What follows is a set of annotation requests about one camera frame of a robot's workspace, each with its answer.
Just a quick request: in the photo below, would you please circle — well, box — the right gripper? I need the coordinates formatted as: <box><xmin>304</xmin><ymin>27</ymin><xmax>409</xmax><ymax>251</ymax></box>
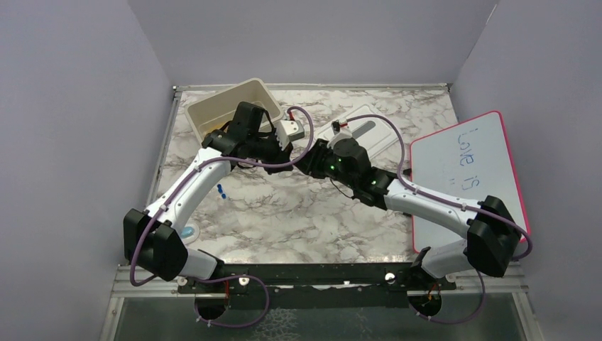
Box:
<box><xmin>292</xmin><ymin>138</ymin><xmax>358</xmax><ymax>190</ymax></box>

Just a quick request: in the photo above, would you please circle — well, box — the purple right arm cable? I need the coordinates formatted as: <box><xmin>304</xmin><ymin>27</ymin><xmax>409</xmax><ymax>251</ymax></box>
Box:
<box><xmin>338</xmin><ymin>114</ymin><xmax>535</xmax><ymax>327</ymax></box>

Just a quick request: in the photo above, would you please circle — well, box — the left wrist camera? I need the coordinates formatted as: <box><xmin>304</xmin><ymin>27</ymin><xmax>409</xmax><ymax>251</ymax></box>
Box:
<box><xmin>275</xmin><ymin>120</ymin><xmax>305</xmax><ymax>151</ymax></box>

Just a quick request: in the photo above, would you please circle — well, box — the pink framed whiteboard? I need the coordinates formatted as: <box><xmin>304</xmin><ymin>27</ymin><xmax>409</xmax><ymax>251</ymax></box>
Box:
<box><xmin>409</xmin><ymin>111</ymin><xmax>531</xmax><ymax>232</ymax></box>

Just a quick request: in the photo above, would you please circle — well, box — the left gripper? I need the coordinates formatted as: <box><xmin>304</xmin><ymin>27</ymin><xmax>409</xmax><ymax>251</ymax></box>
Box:
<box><xmin>247</xmin><ymin>128</ymin><xmax>294</xmax><ymax>175</ymax></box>

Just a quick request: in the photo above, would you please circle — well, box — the blue item in bag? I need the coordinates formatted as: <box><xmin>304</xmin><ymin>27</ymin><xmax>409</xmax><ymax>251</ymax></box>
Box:
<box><xmin>180</xmin><ymin>226</ymin><xmax>199</xmax><ymax>244</ymax></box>

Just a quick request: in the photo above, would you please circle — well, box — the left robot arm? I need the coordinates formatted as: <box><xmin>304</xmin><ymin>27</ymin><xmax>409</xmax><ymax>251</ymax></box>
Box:
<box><xmin>124</xmin><ymin>102</ymin><xmax>293</xmax><ymax>292</ymax></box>

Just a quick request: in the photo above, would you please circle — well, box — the black base frame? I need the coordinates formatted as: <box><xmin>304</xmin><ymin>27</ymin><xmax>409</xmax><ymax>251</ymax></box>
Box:
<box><xmin>177</xmin><ymin>262</ymin><xmax>456</xmax><ymax>310</ymax></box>

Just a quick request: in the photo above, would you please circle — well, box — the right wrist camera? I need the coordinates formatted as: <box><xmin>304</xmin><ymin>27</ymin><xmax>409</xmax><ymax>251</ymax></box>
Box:
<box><xmin>327</xmin><ymin>119</ymin><xmax>353</xmax><ymax>149</ymax></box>

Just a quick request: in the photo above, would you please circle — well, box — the beige plastic bin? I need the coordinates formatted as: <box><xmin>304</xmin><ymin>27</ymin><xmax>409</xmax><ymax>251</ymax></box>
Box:
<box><xmin>185</xmin><ymin>78</ymin><xmax>284</xmax><ymax>143</ymax></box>

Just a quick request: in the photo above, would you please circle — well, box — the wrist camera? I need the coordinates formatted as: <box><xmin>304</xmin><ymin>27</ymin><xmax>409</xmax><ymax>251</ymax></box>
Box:
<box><xmin>275</xmin><ymin>120</ymin><xmax>305</xmax><ymax>151</ymax></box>
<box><xmin>327</xmin><ymin>119</ymin><xmax>353</xmax><ymax>149</ymax></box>

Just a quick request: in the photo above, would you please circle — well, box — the white plastic lid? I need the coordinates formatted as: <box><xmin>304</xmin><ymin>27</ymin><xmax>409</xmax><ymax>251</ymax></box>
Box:
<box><xmin>314</xmin><ymin>104</ymin><xmax>399</xmax><ymax>159</ymax></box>

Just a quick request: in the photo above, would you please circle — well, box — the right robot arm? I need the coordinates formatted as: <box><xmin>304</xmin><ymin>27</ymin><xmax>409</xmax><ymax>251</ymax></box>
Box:
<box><xmin>296</xmin><ymin>139</ymin><xmax>521</xmax><ymax>289</ymax></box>

